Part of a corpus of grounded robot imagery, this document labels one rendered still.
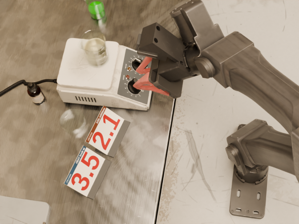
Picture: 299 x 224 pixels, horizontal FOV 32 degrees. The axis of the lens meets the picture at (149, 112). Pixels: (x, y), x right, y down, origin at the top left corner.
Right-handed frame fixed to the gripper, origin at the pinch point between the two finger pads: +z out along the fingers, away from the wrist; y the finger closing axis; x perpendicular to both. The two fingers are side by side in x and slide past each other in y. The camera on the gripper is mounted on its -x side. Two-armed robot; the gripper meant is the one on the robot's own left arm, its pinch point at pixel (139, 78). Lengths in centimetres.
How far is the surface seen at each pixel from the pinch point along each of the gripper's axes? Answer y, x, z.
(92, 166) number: 15.9, 3.6, 14.0
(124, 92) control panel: -0.3, 3.3, 7.9
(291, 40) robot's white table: -21.6, 30.3, -15.4
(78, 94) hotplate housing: 1.4, -3.2, 15.5
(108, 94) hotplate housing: 0.9, 0.6, 9.8
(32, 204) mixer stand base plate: 25.4, -3.0, 22.8
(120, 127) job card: 5.7, 7.1, 11.7
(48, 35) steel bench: -16.4, -6.7, 29.0
